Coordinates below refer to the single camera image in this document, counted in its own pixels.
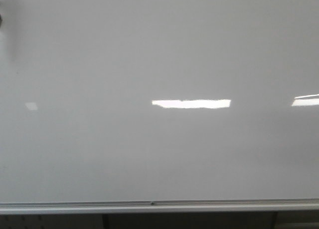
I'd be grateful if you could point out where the white whiteboard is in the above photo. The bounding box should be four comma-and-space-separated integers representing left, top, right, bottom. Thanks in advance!
0, 0, 319, 215

